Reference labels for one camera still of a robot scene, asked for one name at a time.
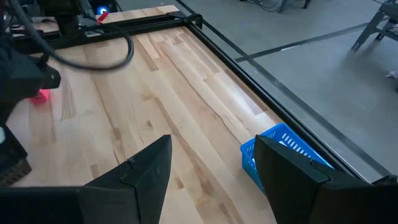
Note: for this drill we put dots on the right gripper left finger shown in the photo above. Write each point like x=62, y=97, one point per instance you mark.
x=146, y=193

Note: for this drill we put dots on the blue slotted plastic basket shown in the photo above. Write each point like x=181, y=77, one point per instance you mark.
x=248, y=161

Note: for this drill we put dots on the pink USB wall charger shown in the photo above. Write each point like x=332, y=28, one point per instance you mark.
x=42, y=97

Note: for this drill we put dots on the black table frame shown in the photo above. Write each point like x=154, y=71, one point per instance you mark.
x=300, y=124

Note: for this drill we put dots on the grey metal table frame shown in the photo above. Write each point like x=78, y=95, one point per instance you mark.
x=370, y=28

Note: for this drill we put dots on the red clip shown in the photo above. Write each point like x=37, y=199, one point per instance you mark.
x=102, y=17

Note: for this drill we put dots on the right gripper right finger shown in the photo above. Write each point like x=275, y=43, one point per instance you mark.
x=286, y=186

